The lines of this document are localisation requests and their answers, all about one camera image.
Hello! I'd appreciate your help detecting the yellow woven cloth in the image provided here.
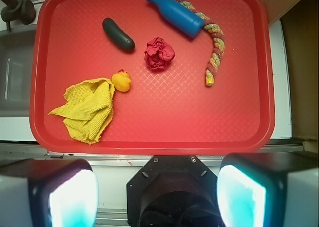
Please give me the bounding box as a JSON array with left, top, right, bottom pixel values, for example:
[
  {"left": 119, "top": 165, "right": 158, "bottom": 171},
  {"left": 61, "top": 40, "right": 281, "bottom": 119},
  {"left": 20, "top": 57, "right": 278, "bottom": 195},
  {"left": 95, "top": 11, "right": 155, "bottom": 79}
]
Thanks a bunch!
[{"left": 48, "top": 78, "right": 115, "bottom": 145}]

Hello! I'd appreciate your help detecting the dark green toy cucumber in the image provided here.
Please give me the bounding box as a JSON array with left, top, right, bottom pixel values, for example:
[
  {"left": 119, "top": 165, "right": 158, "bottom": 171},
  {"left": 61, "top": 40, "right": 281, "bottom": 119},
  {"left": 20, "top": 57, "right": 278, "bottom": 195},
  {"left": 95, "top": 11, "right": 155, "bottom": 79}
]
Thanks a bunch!
[{"left": 102, "top": 17, "right": 135, "bottom": 52}]

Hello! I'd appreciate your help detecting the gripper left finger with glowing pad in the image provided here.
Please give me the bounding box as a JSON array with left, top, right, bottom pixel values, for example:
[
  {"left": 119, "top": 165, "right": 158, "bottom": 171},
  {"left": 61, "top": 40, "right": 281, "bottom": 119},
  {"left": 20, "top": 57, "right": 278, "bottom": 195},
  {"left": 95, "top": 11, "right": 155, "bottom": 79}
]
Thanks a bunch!
[{"left": 0, "top": 159, "right": 98, "bottom": 227}]

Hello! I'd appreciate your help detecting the yellow rubber duck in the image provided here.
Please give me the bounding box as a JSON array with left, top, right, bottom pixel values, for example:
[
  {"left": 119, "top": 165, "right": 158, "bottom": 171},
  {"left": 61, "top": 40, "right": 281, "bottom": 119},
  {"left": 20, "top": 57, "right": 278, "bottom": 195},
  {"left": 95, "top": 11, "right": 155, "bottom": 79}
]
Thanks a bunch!
[{"left": 111, "top": 69, "right": 131, "bottom": 92}]

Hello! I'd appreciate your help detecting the multicolour braided rope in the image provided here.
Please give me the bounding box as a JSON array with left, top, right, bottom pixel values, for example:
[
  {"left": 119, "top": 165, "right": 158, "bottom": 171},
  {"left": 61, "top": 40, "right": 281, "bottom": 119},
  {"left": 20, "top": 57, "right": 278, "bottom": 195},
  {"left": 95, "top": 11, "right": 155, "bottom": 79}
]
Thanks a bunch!
[{"left": 152, "top": 0, "right": 225, "bottom": 87}]

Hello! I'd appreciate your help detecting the blue plastic bottle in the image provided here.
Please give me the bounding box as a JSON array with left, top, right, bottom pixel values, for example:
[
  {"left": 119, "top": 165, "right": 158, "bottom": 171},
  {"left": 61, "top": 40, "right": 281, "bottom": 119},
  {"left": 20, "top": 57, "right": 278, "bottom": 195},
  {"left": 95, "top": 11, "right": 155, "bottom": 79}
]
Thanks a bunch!
[{"left": 146, "top": 0, "right": 204, "bottom": 38}]

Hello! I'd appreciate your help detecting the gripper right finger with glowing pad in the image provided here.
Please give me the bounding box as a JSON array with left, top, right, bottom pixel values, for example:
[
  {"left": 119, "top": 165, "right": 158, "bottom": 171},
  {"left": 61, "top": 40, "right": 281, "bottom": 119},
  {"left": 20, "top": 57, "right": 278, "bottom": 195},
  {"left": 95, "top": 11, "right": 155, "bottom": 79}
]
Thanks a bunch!
[{"left": 217, "top": 152, "right": 319, "bottom": 227}]

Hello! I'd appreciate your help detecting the grey sink basin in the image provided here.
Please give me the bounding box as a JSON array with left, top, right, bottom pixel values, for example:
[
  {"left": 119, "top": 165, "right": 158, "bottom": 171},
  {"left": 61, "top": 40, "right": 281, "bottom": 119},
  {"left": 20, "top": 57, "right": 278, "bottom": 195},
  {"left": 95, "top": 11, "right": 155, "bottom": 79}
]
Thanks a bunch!
[{"left": 0, "top": 29, "right": 36, "bottom": 117}]

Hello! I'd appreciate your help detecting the brown cardboard box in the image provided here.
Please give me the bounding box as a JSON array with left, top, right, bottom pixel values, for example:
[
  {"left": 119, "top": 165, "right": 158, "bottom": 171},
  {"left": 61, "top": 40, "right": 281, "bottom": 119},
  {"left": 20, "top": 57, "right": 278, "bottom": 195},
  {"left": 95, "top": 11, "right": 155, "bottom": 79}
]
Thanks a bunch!
[{"left": 280, "top": 0, "right": 319, "bottom": 153}]

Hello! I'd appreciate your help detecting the red plastic tray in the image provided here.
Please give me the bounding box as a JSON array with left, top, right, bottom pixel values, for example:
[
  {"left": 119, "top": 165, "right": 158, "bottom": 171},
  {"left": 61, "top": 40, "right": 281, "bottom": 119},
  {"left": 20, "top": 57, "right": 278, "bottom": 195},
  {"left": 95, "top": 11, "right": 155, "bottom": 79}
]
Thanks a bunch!
[{"left": 30, "top": 0, "right": 275, "bottom": 155}]

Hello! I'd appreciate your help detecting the crumpled red cloth ball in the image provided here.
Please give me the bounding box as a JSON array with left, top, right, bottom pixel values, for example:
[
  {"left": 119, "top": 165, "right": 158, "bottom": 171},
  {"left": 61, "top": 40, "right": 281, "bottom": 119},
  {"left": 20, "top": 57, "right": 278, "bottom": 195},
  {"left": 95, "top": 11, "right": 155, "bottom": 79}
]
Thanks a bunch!
[{"left": 144, "top": 37, "right": 175, "bottom": 71}]

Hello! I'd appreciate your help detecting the dark metal faucet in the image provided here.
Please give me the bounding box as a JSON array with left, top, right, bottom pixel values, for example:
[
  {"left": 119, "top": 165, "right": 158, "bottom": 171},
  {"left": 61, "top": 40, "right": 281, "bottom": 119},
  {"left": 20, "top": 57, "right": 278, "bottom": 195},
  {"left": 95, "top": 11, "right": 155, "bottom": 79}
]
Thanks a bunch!
[{"left": 1, "top": 0, "right": 36, "bottom": 32}]

